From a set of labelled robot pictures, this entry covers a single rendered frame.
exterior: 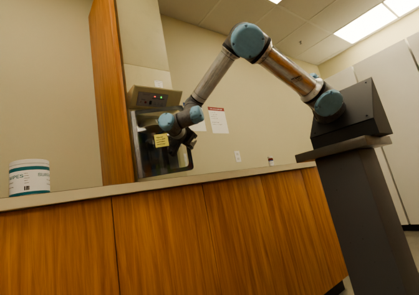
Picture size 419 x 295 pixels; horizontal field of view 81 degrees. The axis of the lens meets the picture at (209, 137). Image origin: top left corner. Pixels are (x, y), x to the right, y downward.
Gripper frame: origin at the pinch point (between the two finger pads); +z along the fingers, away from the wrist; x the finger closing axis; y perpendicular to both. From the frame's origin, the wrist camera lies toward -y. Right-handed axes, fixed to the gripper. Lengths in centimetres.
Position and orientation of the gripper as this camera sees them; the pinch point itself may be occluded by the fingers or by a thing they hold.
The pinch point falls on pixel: (190, 148)
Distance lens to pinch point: 138.1
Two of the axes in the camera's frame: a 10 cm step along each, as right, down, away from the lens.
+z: 2.9, 3.4, 9.0
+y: 5.9, -8.0, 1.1
